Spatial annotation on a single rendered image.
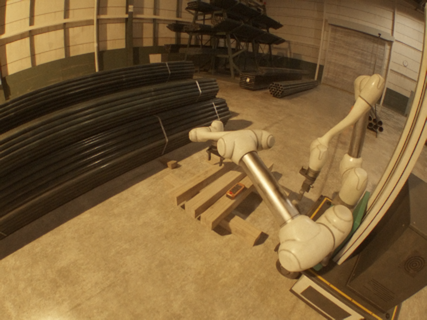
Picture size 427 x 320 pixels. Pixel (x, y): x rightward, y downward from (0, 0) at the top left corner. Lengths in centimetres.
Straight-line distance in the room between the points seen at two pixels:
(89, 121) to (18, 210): 102
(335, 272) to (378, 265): 29
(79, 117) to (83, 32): 766
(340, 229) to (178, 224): 114
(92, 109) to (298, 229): 174
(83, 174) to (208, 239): 118
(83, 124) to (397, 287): 234
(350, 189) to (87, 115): 207
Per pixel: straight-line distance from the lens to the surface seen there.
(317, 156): 120
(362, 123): 134
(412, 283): 108
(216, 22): 718
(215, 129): 150
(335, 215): 86
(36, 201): 182
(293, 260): 73
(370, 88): 115
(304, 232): 76
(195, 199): 143
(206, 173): 167
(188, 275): 130
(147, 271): 135
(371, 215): 96
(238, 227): 140
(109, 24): 965
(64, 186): 178
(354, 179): 127
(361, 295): 119
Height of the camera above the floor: 121
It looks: 33 degrees down
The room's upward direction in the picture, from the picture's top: 4 degrees clockwise
